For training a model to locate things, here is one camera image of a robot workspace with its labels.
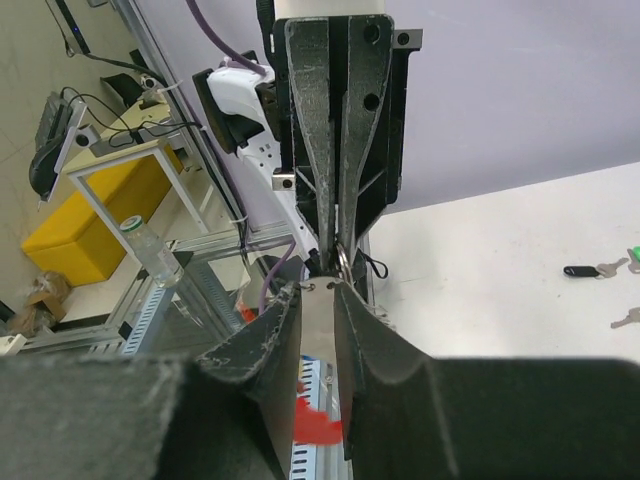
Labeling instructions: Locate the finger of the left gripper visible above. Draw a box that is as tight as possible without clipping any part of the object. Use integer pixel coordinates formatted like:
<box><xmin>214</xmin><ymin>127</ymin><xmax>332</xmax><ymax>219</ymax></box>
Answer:
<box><xmin>285</xmin><ymin>18</ymin><xmax>334</xmax><ymax>270</ymax></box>
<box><xmin>338</xmin><ymin>15</ymin><xmax>393</xmax><ymax>261</ymax></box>

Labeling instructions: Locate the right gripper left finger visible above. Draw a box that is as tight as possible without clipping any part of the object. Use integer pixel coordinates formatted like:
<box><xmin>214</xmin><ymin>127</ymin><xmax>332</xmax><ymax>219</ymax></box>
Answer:
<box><xmin>1</xmin><ymin>283</ymin><xmax>302</xmax><ymax>479</ymax></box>

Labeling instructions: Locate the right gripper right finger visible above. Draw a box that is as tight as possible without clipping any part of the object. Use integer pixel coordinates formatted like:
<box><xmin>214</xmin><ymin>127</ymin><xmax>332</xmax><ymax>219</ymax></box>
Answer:
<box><xmin>334</xmin><ymin>287</ymin><xmax>639</xmax><ymax>479</ymax></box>

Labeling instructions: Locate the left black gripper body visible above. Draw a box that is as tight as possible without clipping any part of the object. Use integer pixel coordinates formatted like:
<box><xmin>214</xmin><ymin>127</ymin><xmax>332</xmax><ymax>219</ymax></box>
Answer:
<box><xmin>269</xmin><ymin>14</ymin><xmax>422</xmax><ymax>240</ymax></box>

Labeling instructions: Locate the small metal key ring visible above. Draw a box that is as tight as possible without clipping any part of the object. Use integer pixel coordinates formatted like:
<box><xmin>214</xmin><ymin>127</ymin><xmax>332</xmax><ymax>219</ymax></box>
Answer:
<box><xmin>335</xmin><ymin>242</ymin><xmax>354</xmax><ymax>284</ymax></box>

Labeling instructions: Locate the metal key holder red handle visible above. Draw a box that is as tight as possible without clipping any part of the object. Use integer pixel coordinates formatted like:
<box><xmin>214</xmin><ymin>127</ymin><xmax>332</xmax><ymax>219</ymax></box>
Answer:
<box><xmin>294</xmin><ymin>277</ymin><xmax>344</xmax><ymax>447</ymax></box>

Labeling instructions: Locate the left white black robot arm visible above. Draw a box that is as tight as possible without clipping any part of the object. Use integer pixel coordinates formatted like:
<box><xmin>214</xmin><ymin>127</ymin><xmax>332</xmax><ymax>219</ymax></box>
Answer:
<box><xmin>193</xmin><ymin>14</ymin><xmax>423</xmax><ymax>275</ymax></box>

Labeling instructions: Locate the clear plastic bottle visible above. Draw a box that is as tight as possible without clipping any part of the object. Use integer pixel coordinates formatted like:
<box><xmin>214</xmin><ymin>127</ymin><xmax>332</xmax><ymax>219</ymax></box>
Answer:
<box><xmin>120</xmin><ymin>215</ymin><xmax>184</xmax><ymax>288</ymax></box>

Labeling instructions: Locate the yellow box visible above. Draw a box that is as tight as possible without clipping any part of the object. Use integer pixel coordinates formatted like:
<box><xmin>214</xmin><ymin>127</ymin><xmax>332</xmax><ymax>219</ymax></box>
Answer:
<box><xmin>22</xmin><ymin>155</ymin><xmax>171</xmax><ymax>287</ymax></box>

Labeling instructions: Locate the black tagged key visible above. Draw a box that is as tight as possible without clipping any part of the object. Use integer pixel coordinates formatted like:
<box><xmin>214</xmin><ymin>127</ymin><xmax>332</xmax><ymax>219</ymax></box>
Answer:
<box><xmin>563</xmin><ymin>258</ymin><xmax>629</xmax><ymax>279</ymax></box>

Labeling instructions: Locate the loose silver key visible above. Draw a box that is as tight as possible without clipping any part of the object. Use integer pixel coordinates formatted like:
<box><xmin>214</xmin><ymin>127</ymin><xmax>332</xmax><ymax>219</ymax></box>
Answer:
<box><xmin>610</xmin><ymin>307</ymin><xmax>640</xmax><ymax>329</ymax></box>

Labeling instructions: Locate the green tagged key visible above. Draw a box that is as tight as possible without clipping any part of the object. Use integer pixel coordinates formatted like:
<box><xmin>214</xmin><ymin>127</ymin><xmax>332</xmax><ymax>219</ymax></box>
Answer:
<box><xmin>627</xmin><ymin>248</ymin><xmax>640</xmax><ymax>275</ymax></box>

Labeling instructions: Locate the grey slotted cable duct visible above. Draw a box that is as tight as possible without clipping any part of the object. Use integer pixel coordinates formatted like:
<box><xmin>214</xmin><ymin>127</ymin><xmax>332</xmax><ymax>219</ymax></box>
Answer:
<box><xmin>119</xmin><ymin>274</ymin><xmax>353</xmax><ymax>479</ymax></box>

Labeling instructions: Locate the aluminium mounting rail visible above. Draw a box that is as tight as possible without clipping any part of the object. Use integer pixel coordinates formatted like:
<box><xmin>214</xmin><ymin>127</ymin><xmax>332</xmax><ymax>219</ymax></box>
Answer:
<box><xmin>17</xmin><ymin>229</ymin><xmax>315</xmax><ymax>355</ymax></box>

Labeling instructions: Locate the white frame table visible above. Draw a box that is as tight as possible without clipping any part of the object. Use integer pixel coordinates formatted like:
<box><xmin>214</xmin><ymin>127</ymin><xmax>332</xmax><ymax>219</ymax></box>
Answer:
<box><xmin>64</xmin><ymin>102</ymin><xmax>216</xmax><ymax>261</ymax></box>

